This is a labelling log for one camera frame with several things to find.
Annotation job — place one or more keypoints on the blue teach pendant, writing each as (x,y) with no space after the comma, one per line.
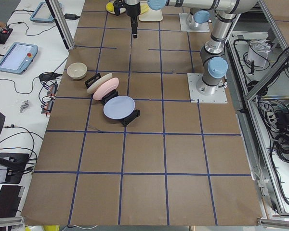
(42,14)
(18,58)

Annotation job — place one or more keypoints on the small metal clamp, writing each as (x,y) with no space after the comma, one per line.
(24,105)

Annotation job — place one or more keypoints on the near blue teach pendant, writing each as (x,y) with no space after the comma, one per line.
(18,58)

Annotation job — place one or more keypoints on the black monitor stand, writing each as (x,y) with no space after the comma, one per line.
(12,165)

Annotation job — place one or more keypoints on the blue plate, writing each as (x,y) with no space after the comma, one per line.
(119,107)

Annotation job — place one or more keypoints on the black power adapter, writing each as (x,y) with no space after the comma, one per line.
(70,16)

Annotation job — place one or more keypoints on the yellow lemon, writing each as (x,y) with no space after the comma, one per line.
(110,7)

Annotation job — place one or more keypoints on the white rectangular tray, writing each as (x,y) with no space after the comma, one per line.
(149,15)

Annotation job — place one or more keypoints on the pink plate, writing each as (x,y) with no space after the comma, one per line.
(106,88)

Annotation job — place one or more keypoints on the far blue teach pendant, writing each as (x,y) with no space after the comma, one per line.
(42,14)

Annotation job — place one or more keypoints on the beige bowl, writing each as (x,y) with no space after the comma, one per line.
(77,71)

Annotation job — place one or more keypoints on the aluminium frame post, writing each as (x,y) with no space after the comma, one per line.
(61,23)

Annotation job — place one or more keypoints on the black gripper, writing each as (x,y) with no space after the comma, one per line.
(132,10)

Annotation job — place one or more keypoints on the cream plate in rack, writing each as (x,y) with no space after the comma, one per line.
(98,81)

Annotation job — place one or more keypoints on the black dish rack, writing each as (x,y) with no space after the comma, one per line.
(109,96)

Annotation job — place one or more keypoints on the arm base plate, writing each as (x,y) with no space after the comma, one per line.
(201,93)
(184,24)

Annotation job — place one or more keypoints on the cream plate with lemon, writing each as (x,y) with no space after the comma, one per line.
(121,10)

